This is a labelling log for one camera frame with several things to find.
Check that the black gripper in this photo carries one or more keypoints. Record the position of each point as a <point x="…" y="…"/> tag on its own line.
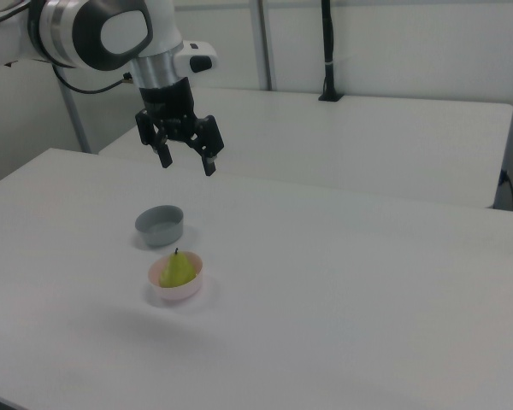
<point x="169" y="104"/>

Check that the green pear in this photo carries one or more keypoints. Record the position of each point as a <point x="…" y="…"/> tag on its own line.
<point x="177" y="271"/>

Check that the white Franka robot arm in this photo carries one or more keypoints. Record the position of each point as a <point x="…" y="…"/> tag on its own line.
<point x="72" y="30"/>

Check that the grey bowl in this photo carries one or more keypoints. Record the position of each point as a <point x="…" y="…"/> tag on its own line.
<point x="162" y="235"/>

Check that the pink bowl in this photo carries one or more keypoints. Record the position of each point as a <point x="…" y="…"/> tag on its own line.
<point x="184" y="291"/>

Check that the white side table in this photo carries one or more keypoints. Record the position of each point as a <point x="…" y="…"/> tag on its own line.
<point x="346" y="141"/>

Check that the black pole with base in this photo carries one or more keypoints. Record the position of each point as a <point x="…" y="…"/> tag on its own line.
<point x="328" y="51"/>

